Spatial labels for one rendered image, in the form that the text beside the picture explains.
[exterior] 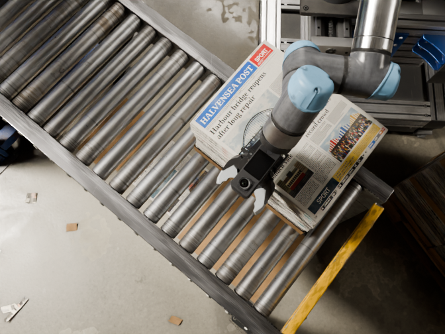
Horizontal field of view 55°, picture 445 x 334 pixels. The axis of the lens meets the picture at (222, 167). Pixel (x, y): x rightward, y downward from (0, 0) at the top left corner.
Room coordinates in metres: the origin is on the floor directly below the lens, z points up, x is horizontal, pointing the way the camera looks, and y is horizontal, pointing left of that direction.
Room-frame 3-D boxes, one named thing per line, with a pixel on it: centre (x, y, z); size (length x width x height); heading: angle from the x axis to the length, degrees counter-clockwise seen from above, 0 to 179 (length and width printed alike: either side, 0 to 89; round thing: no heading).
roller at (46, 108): (0.61, 0.44, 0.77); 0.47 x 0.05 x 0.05; 145
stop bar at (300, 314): (0.07, -0.32, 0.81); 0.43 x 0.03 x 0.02; 145
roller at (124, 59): (0.58, 0.38, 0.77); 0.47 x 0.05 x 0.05; 145
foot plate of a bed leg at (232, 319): (-0.11, -0.16, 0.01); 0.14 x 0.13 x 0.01; 145
